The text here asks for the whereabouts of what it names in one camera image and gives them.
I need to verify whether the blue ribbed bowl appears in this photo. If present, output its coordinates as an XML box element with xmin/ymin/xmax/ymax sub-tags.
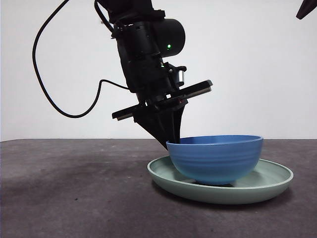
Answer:
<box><xmin>165</xmin><ymin>134</ymin><xmax>264</xmax><ymax>185</ymax></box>

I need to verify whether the pale green round plate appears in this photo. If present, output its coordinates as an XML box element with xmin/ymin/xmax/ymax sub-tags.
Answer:
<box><xmin>147</xmin><ymin>156</ymin><xmax>294</xmax><ymax>205</ymax></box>

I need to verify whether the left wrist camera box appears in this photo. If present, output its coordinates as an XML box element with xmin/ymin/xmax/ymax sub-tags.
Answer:
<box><xmin>170</xmin><ymin>64</ymin><xmax>188</xmax><ymax>86</ymax></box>

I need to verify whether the long black cable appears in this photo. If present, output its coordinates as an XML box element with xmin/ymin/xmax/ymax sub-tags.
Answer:
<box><xmin>32</xmin><ymin>0</ymin><xmax>130</xmax><ymax>119</ymax></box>

